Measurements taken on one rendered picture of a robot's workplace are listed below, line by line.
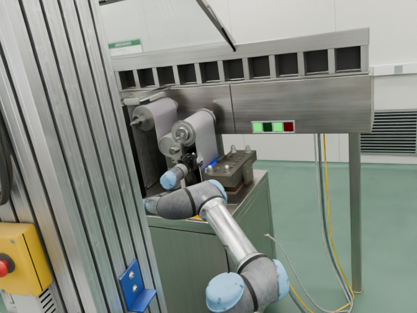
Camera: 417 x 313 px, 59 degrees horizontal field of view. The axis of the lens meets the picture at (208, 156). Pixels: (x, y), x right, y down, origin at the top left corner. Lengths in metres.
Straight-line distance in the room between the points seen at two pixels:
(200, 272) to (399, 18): 3.21
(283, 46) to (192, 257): 1.19
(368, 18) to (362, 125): 2.37
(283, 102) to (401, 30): 2.40
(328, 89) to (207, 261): 1.07
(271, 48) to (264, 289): 1.30
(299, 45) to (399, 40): 2.38
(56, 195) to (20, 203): 0.09
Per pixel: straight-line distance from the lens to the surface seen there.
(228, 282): 1.16
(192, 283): 2.10
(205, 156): 2.09
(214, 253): 1.91
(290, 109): 2.09
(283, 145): 4.73
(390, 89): 4.38
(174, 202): 1.39
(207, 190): 1.41
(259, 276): 1.19
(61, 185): 0.70
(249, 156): 2.16
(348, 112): 2.04
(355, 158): 2.28
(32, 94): 0.66
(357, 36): 1.98
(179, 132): 1.99
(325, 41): 2.00
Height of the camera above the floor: 1.76
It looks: 19 degrees down
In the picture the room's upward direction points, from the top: 9 degrees counter-clockwise
